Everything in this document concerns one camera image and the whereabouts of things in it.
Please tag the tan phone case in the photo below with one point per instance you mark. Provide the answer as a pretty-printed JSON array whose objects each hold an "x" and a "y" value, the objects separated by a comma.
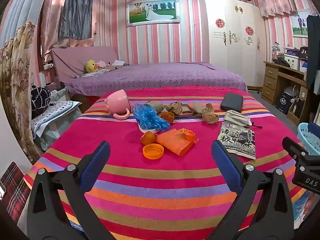
[{"x": 197, "y": 108}]

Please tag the orange plastic bag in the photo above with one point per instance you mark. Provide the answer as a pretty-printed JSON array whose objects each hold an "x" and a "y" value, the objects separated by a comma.
[{"x": 175, "y": 142}]

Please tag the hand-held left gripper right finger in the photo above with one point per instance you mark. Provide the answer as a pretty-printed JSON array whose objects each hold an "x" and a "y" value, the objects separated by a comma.
[{"x": 225, "y": 165}]

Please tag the orange bottle cap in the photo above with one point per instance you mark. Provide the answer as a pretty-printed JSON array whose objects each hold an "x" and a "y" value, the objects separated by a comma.
[{"x": 153, "y": 152}]

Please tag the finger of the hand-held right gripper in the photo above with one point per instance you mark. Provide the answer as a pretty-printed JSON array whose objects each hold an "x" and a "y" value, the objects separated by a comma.
[
  {"x": 315, "y": 128},
  {"x": 293, "y": 147}
]

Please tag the white wardrobe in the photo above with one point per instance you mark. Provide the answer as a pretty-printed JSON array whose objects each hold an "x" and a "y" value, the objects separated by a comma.
[{"x": 232, "y": 55}]

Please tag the blue plastic basket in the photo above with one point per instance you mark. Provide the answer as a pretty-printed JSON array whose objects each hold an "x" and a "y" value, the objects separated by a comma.
[{"x": 306, "y": 136}]

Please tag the purple bedspread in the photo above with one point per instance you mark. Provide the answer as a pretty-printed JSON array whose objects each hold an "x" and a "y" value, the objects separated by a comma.
[{"x": 162, "y": 77}]

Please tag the plaid cloth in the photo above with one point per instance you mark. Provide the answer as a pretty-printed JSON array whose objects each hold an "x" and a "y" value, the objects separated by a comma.
[{"x": 15, "y": 190}]

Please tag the grey pouch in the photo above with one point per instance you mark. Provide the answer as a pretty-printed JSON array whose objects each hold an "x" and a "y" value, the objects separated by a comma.
[{"x": 236, "y": 117}]

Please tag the polka dot cushion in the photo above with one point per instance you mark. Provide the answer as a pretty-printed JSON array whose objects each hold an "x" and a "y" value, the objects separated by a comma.
[{"x": 55, "y": 112}]

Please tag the wooden desk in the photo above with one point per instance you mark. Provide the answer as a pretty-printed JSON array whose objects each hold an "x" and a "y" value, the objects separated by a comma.
[{"x": 271, "y": 80}]

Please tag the pink covered headboard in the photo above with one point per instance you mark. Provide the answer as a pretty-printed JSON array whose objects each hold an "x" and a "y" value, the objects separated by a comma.
[{"x": 72, "y": 60}]

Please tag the pink mug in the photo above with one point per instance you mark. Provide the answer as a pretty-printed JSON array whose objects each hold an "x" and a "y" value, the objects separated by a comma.
[{"x": 117, "y": 102}]

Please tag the yellow duck plush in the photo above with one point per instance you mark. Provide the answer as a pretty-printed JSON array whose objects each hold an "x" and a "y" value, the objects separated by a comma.
[{"x": 90, "y": 66}]

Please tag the floral landscape curtain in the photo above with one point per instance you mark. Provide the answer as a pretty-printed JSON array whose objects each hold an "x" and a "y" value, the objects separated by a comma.
[{"x": 15, "y": 80}]

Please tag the shiny pink curtain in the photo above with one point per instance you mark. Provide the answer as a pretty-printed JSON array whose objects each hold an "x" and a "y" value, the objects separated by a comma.
[{"x": 50, "y": 25}]

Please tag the brown paper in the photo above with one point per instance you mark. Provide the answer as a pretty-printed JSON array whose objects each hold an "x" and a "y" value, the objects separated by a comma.
[
  {"x": 174, "y": 107},
  {"x": 210, "y": 115}
]

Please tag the grey curtain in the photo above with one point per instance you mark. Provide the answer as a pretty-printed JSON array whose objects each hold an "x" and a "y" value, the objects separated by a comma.
[{"x": 75, "y": 12}]

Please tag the blue plastic bag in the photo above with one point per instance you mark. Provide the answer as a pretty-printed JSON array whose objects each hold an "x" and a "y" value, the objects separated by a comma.
[{"x": 147, "y": 117}]

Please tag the red paper-cut decoration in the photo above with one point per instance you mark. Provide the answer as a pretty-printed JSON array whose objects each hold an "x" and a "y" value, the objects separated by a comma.
[
  {"x": 220, "y": 23},
  {"x": 249, "y": 30}
]

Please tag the black wallet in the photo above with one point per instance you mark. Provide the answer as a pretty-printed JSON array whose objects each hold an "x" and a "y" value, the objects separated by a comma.
[{"x": 232, "y": 102}]

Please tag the pink cloth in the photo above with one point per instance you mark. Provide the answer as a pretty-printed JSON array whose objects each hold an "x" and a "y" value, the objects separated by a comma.
[{"x": 101, "y": 64}]

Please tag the white storage box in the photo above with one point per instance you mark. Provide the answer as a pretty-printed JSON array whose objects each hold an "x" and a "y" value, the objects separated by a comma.
[{"x": 291, "y": 61}]

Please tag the dark blue box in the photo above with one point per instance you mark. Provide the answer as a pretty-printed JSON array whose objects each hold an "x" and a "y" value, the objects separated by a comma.
[{"x": 283, "y": 103}]

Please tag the black and white snack packet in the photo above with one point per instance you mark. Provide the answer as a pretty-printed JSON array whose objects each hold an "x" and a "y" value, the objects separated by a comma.
[{"x": 237, "y": 142}]

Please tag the striped blanket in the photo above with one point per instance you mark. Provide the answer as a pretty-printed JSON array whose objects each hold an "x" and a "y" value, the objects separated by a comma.
[{"x": 155, "y": 195}]

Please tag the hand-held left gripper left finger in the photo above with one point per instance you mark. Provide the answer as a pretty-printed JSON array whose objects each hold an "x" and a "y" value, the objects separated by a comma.
[{"x": 96, "y": 165}]

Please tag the framed wedding photo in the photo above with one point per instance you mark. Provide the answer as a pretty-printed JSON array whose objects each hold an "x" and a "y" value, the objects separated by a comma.
[{"x": 152, "y": 11}]

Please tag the white power strip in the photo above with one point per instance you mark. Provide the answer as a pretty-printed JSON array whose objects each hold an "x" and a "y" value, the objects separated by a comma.
[{"x": 48, "y": 66}]

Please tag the desk lamp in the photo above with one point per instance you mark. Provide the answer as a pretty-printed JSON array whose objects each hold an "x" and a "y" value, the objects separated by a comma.
[{"x": 275, "y": 47}]

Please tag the dark hanging clothes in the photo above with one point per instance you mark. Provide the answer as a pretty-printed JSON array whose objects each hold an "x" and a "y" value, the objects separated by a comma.
[{"x": 313, "y": 55}]

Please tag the black and white patterned bag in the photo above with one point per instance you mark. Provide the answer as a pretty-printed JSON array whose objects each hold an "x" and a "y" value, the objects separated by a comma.
[{"x": 40, "y": 100}]

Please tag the small framed photo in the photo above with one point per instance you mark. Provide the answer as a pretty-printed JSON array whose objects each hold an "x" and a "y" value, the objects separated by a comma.
[{"x": 300, "y": 25}]

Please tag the tangerine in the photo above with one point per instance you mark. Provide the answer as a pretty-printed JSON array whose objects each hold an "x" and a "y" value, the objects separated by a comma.
[
  {"x": 148, "y": 138},
  {"x": 167, "y": 117}
]

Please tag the black cloth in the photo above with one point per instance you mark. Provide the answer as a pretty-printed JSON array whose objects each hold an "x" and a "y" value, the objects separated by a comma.
[{"x": 281, "y": 61}]

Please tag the white cloth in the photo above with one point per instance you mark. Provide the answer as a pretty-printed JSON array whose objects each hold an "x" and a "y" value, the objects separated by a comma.
[{"x": 118, "y": 62}]

